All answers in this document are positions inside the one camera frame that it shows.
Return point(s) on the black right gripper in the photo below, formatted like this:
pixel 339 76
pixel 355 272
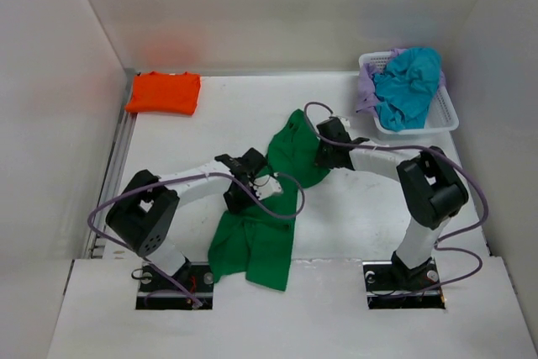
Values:
pixel 320 160

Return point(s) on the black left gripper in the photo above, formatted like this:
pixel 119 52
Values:
pixel 234 207

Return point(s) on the orange t shirt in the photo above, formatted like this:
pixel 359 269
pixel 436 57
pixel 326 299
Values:
pixel 156 92

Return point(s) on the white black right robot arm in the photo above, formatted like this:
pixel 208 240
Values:
pixel 432 190

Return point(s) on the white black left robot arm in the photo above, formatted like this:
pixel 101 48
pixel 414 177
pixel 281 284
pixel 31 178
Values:
pixel 142 220

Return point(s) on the lilac t shirt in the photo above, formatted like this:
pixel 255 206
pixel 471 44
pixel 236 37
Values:
pixel 367 98

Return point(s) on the teal t shirt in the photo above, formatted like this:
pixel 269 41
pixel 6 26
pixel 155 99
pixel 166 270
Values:
pixel 406 87

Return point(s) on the white plastic basket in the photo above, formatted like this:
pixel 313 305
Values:
pixel 441 117

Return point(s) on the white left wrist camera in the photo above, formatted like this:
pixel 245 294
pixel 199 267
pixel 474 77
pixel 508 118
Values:
pixel 266 186

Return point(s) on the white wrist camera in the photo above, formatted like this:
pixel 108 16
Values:
pixel 266 186
pixel 345 121

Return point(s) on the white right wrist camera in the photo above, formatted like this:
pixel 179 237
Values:
pixel 345 121

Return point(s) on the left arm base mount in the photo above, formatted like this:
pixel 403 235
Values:
pixel 155 292

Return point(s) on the aluminium frame rail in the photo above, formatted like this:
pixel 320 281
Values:
pixel 114 171

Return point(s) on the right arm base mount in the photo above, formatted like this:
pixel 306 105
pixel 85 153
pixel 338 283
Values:
pixel 390 285

